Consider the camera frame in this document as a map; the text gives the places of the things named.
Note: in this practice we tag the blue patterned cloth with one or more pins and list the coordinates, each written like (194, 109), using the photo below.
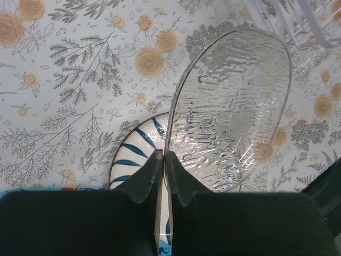
(165, 233)

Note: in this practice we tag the white wire dish rack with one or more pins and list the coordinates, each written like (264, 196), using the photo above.
(303, 24)

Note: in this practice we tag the clear glass plate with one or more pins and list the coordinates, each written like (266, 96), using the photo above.
(227, 107)

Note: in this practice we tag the black base bar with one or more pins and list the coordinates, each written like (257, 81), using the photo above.
(325, 191)

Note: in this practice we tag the floral tablecloth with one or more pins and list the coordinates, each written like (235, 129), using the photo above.
(78, 76)

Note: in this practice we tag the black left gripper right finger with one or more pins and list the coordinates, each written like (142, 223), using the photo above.
(207, 223)

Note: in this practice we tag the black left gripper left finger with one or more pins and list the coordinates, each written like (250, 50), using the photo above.
(121, 221)

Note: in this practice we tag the striped white round plate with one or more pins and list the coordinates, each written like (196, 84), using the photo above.
(137, 147)

